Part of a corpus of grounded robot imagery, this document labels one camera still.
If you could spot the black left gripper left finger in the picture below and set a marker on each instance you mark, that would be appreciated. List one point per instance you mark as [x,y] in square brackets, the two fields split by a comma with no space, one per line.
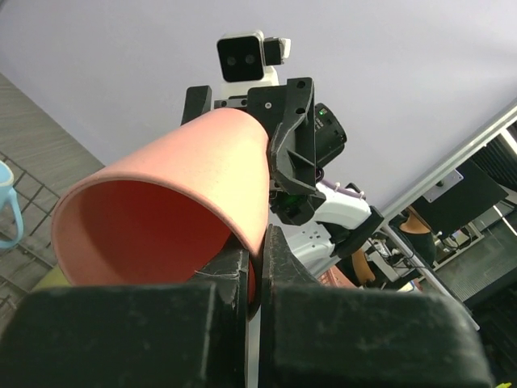
[192,334]

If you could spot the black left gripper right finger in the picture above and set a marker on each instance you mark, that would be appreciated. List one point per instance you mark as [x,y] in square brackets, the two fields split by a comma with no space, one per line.
[315,335]

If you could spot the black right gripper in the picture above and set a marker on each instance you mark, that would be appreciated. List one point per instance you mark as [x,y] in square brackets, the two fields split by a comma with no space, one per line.
[286,112]

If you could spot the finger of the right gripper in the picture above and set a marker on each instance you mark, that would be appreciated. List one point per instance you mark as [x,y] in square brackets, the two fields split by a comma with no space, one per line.
[198,101]

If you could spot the pink handleless tumbler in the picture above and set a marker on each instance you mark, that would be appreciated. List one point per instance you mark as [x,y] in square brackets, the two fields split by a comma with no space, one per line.
[162,213]

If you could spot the light blue mug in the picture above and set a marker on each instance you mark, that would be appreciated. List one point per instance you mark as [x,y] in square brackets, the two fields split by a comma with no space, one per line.
[9,197]

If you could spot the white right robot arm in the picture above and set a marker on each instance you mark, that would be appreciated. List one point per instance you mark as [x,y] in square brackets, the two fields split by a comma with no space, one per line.
[340,225]

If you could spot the grey wire dish rack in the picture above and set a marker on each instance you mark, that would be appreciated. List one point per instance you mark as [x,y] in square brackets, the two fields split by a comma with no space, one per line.
[23,266]

